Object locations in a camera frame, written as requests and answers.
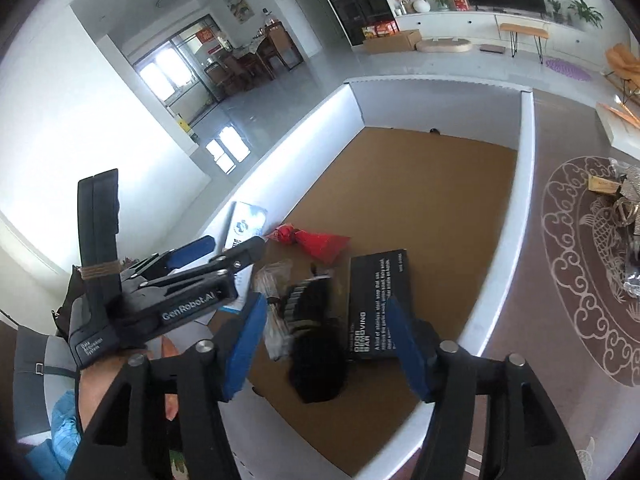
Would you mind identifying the red snack packet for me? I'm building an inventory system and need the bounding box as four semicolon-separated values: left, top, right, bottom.
267;223;350;266

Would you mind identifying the blue white ointment box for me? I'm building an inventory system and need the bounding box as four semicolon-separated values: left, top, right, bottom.
214;202;267;314

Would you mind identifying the small wooden bench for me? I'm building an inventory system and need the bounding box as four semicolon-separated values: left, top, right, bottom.
499;22;549;64

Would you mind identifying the dining table with chairs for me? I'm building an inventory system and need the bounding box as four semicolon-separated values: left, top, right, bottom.
205;21;305;96

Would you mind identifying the orange rocking lounge chair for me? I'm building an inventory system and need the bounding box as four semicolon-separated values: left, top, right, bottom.
604;44;640;104

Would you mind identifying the purple round floor mat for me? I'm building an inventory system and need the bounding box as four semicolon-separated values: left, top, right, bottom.
544;58;592;81

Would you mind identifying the rhinestone bow hair clip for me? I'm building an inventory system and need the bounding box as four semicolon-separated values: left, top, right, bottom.
612;164;640;239

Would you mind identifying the gold cosmetic tube clear cap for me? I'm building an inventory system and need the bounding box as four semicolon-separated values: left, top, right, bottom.
588;174;620;196

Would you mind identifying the person left hand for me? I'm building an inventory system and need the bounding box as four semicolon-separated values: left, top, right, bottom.
77;336;180;431

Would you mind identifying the cotton swab bundle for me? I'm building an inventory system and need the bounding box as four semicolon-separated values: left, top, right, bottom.
253;259;293;362

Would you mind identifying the brown cardboard carton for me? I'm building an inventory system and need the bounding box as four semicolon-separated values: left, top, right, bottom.
363;29;422;54

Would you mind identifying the white tv cabinet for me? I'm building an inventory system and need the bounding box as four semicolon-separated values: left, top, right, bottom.
396;11;631;70

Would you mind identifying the large white cardboard box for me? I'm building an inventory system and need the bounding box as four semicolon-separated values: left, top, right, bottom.
221;76;536;479

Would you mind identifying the black velvet scrunchie with trim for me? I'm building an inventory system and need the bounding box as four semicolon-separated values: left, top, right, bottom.
280;274;349;404

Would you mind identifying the phone case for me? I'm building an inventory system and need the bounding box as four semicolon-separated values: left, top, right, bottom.
606;156;640;311

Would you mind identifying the green potted plant right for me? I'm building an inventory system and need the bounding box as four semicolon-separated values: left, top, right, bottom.
568;0;603;29

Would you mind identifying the black odor removing bar box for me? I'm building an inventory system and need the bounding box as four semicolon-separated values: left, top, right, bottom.
348;249;412;360

